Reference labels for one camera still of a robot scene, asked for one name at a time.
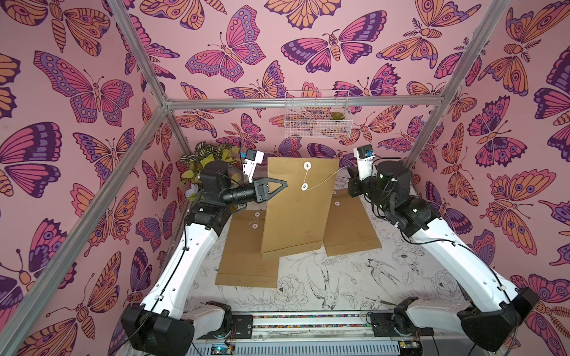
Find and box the brown kraft file bag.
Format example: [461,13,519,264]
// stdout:
[215,210,279,289]
[323,189,381,257]
[261,157,339,260]

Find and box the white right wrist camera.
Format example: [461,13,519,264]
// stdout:
[353,145,375,181]

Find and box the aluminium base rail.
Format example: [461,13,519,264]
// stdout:
[124,309,504,356]

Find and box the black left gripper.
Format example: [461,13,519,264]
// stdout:
[220,179,286,210]

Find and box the aluminium cage frame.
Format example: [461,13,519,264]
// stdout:
[1,1,509,355]

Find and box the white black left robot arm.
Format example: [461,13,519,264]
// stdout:
[120,160,287,355]

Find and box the white wire wall basket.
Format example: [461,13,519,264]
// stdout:
[282,96,353,140]

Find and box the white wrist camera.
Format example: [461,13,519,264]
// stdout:
[240,148,264,183]
[353,145,375,181]

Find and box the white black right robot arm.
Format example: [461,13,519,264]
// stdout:
[348,157,539,355]

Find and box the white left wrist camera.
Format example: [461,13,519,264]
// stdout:
[240,148,264,183]

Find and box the small green succulent plant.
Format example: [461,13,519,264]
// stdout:
[330,111,346,121]

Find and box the potted green yellow plant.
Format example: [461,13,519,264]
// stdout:
[176,142,241,202]

